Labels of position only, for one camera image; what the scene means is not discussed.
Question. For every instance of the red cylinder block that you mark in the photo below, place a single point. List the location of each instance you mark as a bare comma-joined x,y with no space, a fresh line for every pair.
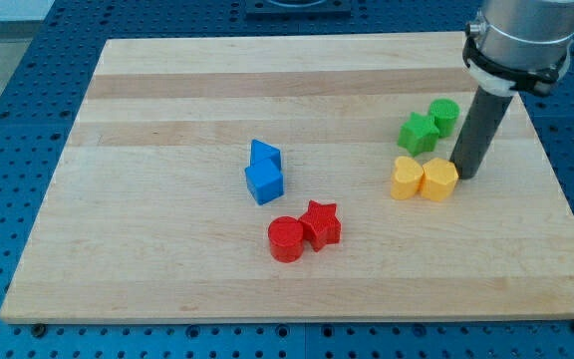
286,239

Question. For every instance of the green cylinder block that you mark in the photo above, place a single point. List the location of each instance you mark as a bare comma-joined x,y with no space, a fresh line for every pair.
445,113

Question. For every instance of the red star block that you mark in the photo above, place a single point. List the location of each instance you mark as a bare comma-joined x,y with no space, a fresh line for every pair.
320,224

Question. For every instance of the yellow heart block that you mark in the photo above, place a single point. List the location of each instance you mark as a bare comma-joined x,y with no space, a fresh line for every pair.
406,178

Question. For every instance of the yellow hexagon block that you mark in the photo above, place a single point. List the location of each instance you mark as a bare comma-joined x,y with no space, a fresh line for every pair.
440,179

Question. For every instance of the green star block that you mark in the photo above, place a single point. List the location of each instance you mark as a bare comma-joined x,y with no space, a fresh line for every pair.
418,134

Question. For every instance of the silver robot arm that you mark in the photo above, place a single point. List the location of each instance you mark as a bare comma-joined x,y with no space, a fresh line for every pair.
519,45

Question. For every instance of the blue cube block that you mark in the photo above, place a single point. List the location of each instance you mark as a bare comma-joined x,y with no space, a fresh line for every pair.
264,181

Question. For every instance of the blue triangle block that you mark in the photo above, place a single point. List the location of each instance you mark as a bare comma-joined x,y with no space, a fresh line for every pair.
260,151

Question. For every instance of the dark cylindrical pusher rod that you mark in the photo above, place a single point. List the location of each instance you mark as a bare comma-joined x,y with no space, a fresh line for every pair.
477,132

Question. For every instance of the wooden board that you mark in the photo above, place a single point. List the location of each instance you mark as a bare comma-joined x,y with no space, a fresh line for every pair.
148,218

